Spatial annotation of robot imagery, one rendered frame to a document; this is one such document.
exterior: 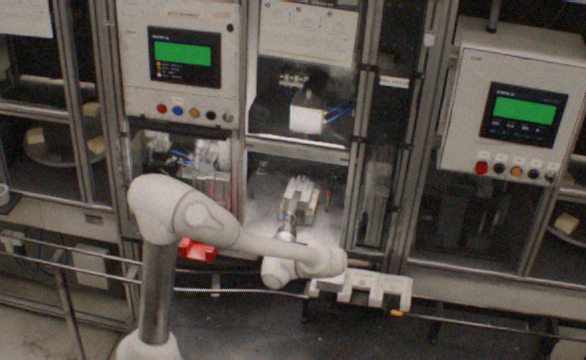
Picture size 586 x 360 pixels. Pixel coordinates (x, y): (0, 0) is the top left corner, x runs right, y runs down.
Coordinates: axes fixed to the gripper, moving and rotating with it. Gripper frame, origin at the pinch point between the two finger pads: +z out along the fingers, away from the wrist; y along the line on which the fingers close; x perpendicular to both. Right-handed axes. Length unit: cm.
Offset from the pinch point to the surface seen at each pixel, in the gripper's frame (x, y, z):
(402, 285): -44, -15, -19
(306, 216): -4.0, -8.2, 1.8
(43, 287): 139, -105, 11
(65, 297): 89, -42, -36
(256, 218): 15.6, -12.5, 0.5
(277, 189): 11.6, -14.0, 21.0
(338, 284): -21.3, -9.1, -29.0
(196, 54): 34, 63, -7
